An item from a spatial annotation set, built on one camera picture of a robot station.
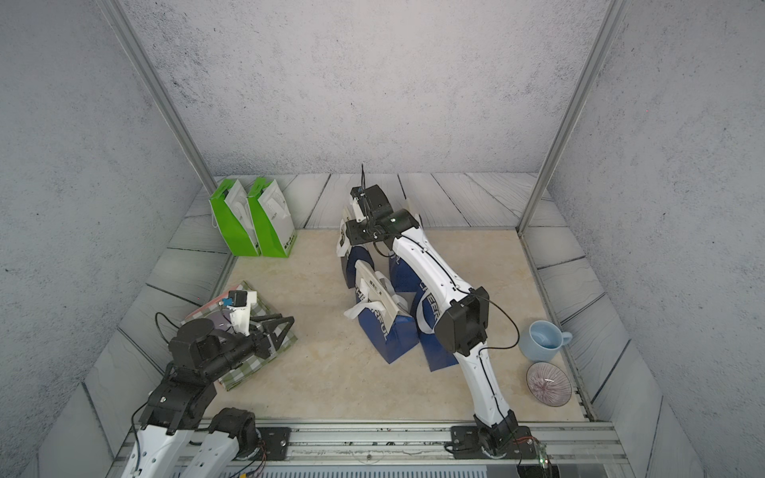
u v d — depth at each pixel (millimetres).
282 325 654
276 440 729
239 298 611
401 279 827
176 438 460
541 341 888
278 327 644
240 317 611
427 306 809
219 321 576
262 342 596
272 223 1000
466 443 727
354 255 912
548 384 808
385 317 737
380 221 655
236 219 990
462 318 525
